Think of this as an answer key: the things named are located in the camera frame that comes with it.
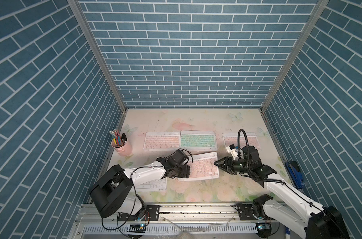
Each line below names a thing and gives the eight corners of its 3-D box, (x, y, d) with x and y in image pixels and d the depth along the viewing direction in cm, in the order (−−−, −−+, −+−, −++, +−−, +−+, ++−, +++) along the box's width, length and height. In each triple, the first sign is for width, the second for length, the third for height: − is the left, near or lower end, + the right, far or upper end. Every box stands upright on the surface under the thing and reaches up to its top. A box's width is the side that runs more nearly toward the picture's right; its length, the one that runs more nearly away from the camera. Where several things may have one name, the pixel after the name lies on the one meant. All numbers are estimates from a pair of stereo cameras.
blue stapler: (295, 188, 85) (298, 186, 82) (284, 163, 95) (286, 161, 92) (305, 188, 85) (309, 186, 82) (293, 163, 95) (296, 161, 92)
